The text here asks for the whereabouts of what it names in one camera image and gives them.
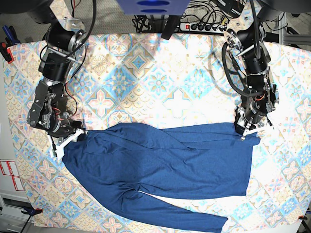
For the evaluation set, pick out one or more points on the blue clamp top left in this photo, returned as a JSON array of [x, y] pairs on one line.
[[11, 36]]

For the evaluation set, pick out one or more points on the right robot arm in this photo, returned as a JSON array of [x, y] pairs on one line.
[[64, 52]]

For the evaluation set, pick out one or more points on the red-black clamp top left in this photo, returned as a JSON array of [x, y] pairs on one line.
[[6, 53]]

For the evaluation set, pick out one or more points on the clamp bottom right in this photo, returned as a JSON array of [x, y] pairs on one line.
[[303, 218]]

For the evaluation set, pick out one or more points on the aluminium frame right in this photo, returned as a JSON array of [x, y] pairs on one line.
[[295, 31]]

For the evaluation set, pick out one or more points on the patterned tile tablecloth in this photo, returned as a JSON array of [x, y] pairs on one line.
[[179, 82]]

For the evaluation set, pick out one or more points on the clamp bottom left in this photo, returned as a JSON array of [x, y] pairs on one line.
[[31, 211]]

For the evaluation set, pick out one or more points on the blue box overhead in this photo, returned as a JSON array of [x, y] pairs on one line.
[[153, 7]]

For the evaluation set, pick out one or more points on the red-white labels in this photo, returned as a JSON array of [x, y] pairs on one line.
[[10, 179]]

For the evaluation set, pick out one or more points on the blue long-sleeve shirt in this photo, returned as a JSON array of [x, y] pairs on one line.
[[130, 167]]

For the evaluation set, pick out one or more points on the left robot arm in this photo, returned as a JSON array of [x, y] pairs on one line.
[[245, 39]]

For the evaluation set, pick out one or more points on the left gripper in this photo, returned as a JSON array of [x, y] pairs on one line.
[[261, 99]]

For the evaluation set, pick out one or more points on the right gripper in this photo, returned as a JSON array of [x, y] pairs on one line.
[[50, 114]]

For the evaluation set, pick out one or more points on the black red-lettered bar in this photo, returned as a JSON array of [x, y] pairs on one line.
[[171, 25]]

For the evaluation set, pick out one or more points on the white power strip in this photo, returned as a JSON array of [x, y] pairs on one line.
[[202, 28]]

